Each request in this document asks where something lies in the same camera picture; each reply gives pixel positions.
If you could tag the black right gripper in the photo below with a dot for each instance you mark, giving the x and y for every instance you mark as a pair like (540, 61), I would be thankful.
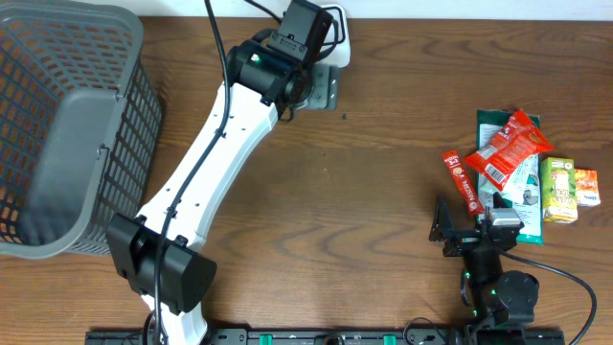
(443, 230)

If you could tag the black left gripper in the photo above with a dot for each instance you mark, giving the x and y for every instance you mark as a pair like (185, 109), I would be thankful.
(328, 91)

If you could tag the thin red stick packet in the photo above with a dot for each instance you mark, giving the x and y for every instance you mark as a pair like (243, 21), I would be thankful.
(457, 170)

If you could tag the white teal wipes packet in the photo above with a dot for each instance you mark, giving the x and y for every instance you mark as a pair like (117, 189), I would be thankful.
(522, 188)

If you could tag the green white 3M packet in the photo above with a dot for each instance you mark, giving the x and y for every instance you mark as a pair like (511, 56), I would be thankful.
(489, 123)

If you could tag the red snack packet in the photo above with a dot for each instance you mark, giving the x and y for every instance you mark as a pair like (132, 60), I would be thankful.
(518, 139)

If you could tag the green snack box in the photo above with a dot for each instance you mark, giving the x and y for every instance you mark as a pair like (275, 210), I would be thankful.
(558, 190)

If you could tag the small orange candy box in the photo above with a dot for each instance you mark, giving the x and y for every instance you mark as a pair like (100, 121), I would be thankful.
(587, 188)

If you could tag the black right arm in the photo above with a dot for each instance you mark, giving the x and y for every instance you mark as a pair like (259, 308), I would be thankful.
(503, 300)

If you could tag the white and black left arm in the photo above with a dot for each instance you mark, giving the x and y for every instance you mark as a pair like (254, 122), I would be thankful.
(266, 79)

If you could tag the grey plastic mesh basket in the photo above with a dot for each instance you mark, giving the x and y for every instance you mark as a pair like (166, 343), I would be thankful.
(79, 124)

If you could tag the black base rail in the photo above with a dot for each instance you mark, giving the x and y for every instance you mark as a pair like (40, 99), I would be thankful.
(418, 336)

